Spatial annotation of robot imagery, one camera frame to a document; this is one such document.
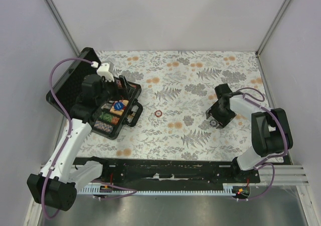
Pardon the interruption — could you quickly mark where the blue small blind button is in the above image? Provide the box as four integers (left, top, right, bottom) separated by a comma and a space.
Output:
113, 101, 124, 111

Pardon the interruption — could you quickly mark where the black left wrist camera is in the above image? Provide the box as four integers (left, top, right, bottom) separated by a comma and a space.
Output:
81, 74, 102, 98

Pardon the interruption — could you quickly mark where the white slotted cable duct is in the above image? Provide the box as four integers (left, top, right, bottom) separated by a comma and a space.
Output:
77, 184, 238, 195

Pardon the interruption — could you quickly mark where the red Texas Holdem card deck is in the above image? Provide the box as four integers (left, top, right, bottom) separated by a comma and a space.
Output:
110, 99, 129, 116

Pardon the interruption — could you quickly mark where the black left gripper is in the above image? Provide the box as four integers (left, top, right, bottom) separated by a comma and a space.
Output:
96, 75, 134, 106

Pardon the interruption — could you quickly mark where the blue 10 chip stack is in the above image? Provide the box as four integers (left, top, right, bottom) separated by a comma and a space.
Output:
210, 120, 217, 127

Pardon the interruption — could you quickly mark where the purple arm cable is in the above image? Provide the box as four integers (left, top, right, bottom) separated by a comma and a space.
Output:
234, 87, 289, 201
41, 57, 137, 219

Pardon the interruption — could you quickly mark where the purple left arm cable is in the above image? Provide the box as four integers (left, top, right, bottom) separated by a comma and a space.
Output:
41, 57, 137, 219

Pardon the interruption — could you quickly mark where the floral patterned table mat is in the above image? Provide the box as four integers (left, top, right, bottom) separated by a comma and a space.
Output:
78, 51, 265, 161

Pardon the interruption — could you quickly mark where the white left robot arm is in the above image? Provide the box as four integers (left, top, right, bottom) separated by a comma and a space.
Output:
27, 74, 141, 211

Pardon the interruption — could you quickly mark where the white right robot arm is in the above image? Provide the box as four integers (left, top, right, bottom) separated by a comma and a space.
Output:
206, 92, 293, 183

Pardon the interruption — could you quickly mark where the black poker set case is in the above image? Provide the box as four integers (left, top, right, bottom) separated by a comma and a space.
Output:
46, 47, 143, 140

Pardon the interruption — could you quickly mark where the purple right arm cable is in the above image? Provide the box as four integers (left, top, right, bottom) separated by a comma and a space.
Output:
234, 87, 289, 201

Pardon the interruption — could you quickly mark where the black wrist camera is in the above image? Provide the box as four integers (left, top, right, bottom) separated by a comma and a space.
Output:
215, 83, 232, 100
81, 74, 102, 98

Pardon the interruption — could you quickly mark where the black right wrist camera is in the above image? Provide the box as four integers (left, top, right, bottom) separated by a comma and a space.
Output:
215, 83, 232, 100

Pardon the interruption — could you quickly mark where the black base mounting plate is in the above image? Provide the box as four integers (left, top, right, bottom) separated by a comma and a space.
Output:
74, 157, 260, 192

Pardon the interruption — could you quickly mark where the red 5 poker chip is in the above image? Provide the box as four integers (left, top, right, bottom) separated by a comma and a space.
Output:
154, 110, 163, 118

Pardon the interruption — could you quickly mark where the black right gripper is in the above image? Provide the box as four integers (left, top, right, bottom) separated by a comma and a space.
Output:
205, 101, 237, 130

